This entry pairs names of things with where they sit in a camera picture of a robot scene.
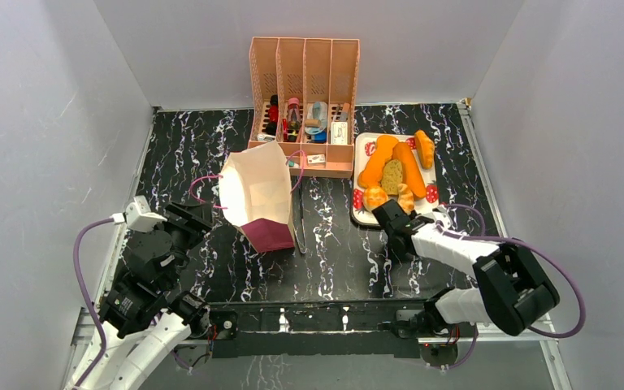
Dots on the pink and cream paper bag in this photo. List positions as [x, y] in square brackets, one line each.
[255, 194]

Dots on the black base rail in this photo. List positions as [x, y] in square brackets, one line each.
[402, 328]

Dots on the small white card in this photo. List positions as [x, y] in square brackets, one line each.
[316, 159]

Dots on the pink desk organizer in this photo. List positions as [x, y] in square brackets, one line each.
[312, 70]

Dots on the long twisted orange bread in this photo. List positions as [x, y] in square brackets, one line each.
[379, 153]

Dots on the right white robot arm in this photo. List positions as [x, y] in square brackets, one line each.
[511, 290]

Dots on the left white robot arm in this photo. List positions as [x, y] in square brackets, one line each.
[136, 324]

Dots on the pink capped bottle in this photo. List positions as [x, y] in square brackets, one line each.
[292, 120]

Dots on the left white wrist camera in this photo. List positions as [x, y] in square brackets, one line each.
[138, 216]

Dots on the round golden bread roll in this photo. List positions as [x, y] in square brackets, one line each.
[374, 197]

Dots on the orange baguette bread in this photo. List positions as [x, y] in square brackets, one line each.
[412, 175]

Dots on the red black bottle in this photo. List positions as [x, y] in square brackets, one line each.
[272, 116]

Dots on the small croissant bread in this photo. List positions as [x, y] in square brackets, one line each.
[425, 148]
[405, 198]

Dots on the white small box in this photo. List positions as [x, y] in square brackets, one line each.
[339, 133]

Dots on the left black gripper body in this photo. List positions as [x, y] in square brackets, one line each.
[186, 235]

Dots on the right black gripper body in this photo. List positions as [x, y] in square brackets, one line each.
[393, 219]

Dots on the brown bread slice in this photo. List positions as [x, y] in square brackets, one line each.
[392, 176]

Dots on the white strawberry tray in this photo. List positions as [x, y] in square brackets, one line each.
[364, 148]

